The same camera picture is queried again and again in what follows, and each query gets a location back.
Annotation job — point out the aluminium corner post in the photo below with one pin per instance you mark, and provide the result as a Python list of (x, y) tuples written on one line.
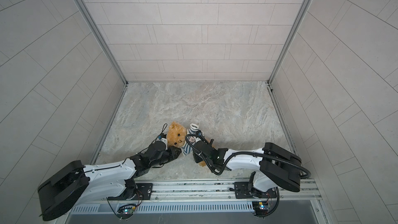
[(295, 27), (99, 37)]

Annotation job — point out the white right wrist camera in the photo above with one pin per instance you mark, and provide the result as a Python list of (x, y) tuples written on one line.
[(192, 139)]

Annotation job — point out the white ventilation grille strip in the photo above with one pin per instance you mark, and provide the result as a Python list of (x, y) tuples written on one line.
[(168, 207)]

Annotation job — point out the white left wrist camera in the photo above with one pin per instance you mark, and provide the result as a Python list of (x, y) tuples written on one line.
[(162, 138)]

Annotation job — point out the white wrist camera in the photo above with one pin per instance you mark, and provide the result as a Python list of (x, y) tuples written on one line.
[(162, 138), (192, 139)]

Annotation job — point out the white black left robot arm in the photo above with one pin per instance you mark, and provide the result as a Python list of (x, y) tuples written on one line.
[(78, 184)]

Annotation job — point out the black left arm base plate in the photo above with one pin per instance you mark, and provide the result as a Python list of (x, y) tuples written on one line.
[(141, 191)]

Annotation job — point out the left green circuit board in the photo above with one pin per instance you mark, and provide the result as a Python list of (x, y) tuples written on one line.
[(127, 209)]

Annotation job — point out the blue white striped knit sweater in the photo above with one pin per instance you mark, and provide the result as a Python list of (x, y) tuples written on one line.
[(187, 147)]

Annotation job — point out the aluminium right corner post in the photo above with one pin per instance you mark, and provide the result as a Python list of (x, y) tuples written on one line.
[(295, 27)]

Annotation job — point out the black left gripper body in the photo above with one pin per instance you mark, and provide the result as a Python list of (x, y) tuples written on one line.
[(171, 152)]

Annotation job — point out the tan plush teddy bear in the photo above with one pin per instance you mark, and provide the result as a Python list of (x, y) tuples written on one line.
[(177, 133)]

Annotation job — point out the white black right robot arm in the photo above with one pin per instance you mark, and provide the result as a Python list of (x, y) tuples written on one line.
[(273, 166)]

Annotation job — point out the aluminium left corner post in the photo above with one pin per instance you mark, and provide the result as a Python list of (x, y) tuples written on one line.
[(99, 37)]

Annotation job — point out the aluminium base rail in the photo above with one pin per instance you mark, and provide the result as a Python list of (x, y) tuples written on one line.
[(215, 190)]

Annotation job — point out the green circuit board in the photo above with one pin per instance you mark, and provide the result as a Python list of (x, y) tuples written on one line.
[(260, 208), (127, 209)]

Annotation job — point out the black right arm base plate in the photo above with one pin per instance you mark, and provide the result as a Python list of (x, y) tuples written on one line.
[(246, 190)]

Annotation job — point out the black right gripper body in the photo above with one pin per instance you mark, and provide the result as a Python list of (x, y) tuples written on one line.
[(196, 146)]

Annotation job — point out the right green circuit board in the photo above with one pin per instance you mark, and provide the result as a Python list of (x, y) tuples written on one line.
[(260, 208)]

